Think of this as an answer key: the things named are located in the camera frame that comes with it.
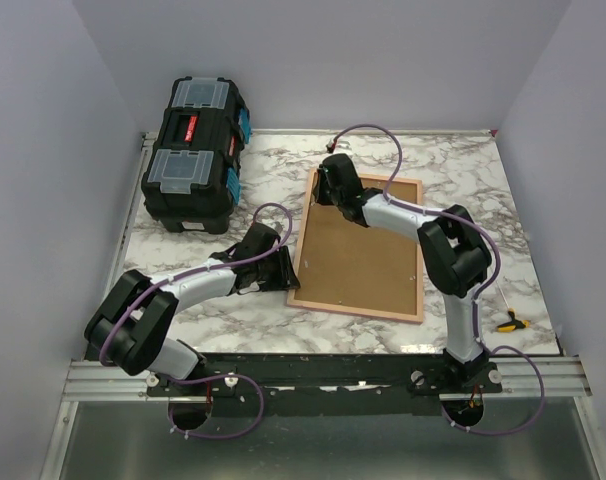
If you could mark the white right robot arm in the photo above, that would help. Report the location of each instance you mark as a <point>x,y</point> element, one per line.
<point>456,257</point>

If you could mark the pink picture frame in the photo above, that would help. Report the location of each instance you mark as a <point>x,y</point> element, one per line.
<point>348,269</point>

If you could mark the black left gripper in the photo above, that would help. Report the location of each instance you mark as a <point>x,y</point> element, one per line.
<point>286,278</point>

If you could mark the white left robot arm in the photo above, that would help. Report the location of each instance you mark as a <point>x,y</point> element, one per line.
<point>130,327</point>

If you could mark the black plastic toolbox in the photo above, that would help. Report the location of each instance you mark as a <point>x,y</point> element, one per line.
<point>192,182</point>

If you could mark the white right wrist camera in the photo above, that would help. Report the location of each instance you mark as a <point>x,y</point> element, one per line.
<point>332,146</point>

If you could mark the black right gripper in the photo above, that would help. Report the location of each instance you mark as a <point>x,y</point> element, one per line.
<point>317,193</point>

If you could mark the black mounting base rail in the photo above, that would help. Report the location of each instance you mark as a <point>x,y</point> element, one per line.
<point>330,384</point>

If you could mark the aluminium table rail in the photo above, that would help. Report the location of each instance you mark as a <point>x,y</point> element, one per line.
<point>103,217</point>

